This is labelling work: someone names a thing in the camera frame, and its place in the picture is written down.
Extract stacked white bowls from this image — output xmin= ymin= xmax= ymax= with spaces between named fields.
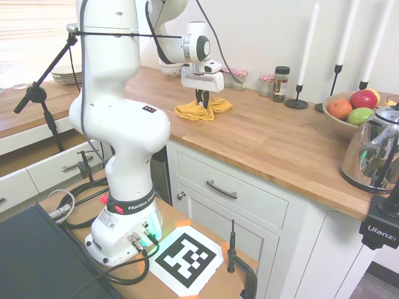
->
xmin=160 ymin=59 xmax=183 ymax=77

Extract straight metal drawer handle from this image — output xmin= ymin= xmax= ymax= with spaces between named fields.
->
xmin=61 ymin=154 xmax=94 ymax=173

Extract white window blind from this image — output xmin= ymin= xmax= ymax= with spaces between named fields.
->
xmin=0 ymin=0 xmax=77 ymax=85

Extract wooden fruit bowl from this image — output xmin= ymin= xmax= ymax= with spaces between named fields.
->
xmin=322 ymin=91 xmax=399 ymax=141

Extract large black screw clamp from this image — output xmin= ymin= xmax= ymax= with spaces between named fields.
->
xmin=226 ymin=219 xmax=259 ymax=299

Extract black boom stand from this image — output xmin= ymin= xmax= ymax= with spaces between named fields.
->
xmin=13 ymin=24 xmax=79 ymax=153

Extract stack of white plates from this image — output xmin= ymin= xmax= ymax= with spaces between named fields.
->
xmin=51 ymin=64 xmax=84 ymax=85

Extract curved metal drawer handle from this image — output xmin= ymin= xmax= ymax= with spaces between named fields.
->
xmin=205 ymin=179 xmax=238 ymax=200

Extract stainless steel kettle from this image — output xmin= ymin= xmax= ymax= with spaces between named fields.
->
xmin=339 ymin=101 xmax=399 ymax=194

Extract green apple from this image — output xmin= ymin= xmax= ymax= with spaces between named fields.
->
xmin=347 ymin=107 xmax=375 ymax=126

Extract open white drawer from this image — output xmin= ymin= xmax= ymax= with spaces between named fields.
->
xmin=0 ymin=141 xmax=108 ymax=194

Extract yellow lemon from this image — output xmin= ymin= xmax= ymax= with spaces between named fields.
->
xmin=367 ymin=88 xmax=382 ymax=105

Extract long black zip tie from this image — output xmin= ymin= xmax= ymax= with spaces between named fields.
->
xmin=74 ymin=30 xmax=183 ymax=40

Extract white taper candle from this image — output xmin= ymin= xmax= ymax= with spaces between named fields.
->
xmin=297 ymin=1 xmax=320 ymax=87
xmin=337 ymin=0 xmax=360 ymax=66
xmin=363 ymin=0 xmax=395 ymax=82

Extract black Ulanzi camera mount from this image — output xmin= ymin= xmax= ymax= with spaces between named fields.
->
xmin=358 ymin=174 xmax=399 ymax=250

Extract black control box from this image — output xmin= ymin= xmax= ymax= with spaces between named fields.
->
xmin=0 ymin=204 xmax=125 ymax=299

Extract thin black cable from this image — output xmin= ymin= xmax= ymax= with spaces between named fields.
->
xmin=104 ymin=238 xmax=160 ymax=286

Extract spice jar black lid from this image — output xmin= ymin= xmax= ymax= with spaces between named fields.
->
xmin=272 ymin=65 xmax=291 ymax=103

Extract thick black cable loop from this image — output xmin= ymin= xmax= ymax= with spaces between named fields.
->
xmin=63 ymin=179 xmax=110 ymax=230

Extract red apple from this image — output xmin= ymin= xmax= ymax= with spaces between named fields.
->
xmin=349 ymin=90 xmax=379 ymax=110

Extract white cabinet door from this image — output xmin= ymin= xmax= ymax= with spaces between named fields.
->
xmin=179 ymin=183 xmax=280 ymax=266

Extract yellow cloth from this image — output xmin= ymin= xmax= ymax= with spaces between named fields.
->
xmin=174 ymin=97 xmax=234 ymax=122

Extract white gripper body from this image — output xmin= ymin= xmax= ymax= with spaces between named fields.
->
xmin=181 ymin=69 xmax=226 ymax=93

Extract brown mounting board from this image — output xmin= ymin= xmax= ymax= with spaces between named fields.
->
xmin=37 ymin=169 xmax=259 ymax=299

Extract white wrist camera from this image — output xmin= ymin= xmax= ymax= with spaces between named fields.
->
xmin=202 ymin=61 xmax=223 ymax=75

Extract grey cable metal connector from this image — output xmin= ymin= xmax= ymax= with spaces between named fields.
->
xmin=46 ymin=189 xmax=77 ymax=222

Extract black white marker sheet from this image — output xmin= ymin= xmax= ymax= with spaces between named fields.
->
xmin=148 ymin=227 xmax=225 ymax=297

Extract orange fruit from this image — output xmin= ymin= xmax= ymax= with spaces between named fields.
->
xmin=328 ymin=98 xmax=354 ymax=121

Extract dark built-in appliance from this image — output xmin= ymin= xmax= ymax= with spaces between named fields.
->
xmin=151 ymin=146 xmax=173 ymax=206

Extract white cabinet drawer front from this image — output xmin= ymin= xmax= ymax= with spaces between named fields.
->
xmin=176 ymin=151 xmax=289 ymax=230

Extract small black screw clamp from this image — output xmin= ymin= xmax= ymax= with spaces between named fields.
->
xmin=77 ymin=150 xmax=96 ymax=183

